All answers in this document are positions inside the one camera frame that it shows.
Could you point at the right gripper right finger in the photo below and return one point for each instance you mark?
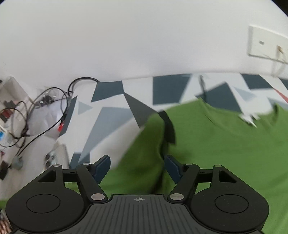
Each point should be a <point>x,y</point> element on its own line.
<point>185,178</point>

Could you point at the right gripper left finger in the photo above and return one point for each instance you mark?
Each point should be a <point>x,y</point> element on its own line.
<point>90,177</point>

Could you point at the green ribbed knit top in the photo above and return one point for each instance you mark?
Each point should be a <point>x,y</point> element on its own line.
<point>242,183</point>

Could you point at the geometric pattern table cover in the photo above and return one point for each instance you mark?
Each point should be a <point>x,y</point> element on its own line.
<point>104,118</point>

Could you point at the clear plastic bag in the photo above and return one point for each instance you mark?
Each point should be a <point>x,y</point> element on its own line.
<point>45,114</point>

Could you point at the white wall socket panel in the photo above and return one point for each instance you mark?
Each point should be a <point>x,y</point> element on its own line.
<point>266,44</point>

